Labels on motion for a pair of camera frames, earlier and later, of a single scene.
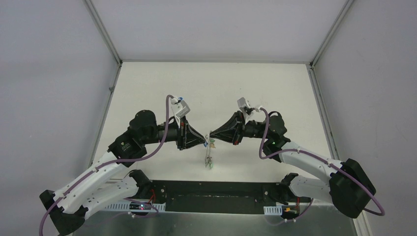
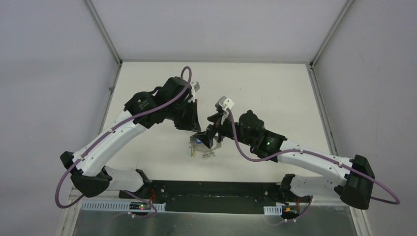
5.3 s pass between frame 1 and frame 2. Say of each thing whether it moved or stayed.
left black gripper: moved
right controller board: stayed
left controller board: stayed
